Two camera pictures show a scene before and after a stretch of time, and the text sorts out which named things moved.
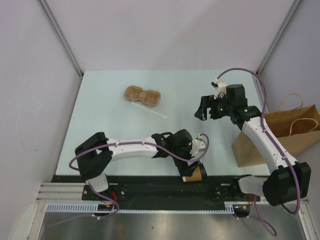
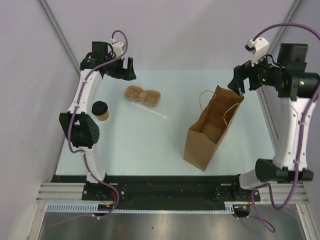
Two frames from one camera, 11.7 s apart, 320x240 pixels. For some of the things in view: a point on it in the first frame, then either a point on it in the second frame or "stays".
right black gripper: (208, 101) -> (244, 71)
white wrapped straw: (162, 116) stays
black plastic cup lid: (203, 171) -> (99, 108)
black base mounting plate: (163, 192) stays
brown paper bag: (295, 128) -> (219, 109)
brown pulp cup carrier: (149, 97) stays
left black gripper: (184, 169) -> (123, 73)
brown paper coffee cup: (196, 176) -> (103, 117)
